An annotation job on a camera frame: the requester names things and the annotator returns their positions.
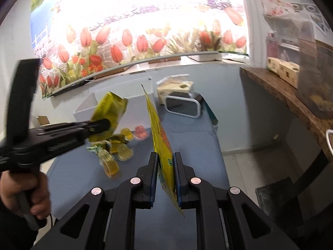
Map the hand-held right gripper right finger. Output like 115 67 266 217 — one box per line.
174 151 299 250

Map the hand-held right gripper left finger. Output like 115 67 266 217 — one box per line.
31 152 159 250

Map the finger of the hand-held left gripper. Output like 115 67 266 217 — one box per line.
78 118 111 138

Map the white cardboard box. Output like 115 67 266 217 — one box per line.
72 76 154 124

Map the large yellow snack bag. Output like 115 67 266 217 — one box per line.
140 84 186 218

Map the person's left forearm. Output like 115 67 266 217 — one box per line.
0 204 35 250

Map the person's left hand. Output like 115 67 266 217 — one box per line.
0 172 51 220

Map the small yellow green snack packet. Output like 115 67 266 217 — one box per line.
109 134 128 149
87 145 110 160

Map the pink jelly cup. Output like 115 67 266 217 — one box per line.
134 125 149 140

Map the blue tablecloth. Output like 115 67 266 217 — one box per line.
45 93 230 250

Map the black white table clock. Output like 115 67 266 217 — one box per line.
165 92 204 119

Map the beige tissue pack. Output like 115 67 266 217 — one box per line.
157 74 194 105

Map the tulip print roller blind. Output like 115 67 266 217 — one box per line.
31 0 247 100

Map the white foam block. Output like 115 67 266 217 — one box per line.
187 52 223 62

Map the wooden shelf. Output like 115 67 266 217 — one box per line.
239 66 333 162

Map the white curtain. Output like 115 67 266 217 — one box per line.
241 0 270 69

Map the clear plastic bag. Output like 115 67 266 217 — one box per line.
295 12 333 119

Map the white storage rack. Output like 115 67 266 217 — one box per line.
266 2 332 58

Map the floral pouch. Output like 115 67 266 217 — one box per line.
261 0 296 16

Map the white cable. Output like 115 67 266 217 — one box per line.
326 130 333 160

